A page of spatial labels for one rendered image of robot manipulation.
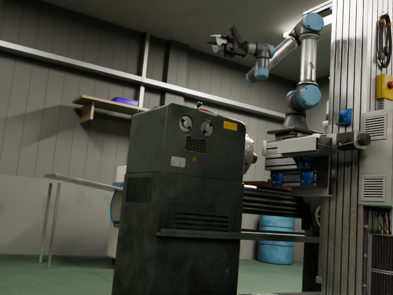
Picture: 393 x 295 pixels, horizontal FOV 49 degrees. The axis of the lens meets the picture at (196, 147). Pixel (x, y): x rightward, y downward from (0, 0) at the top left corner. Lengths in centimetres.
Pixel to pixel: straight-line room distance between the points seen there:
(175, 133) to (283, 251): 445
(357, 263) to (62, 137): 414
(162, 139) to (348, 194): 104
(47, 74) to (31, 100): 39
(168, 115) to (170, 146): 18
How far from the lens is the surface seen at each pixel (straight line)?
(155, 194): 240
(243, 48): 238
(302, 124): 247
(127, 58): 613
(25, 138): 552
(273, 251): 661
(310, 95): 238
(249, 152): 288
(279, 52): 256
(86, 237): 570
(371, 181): 225
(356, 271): 235
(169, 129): 240
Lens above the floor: 66
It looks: 8 degrees up
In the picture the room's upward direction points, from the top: 5 degrees clockwise
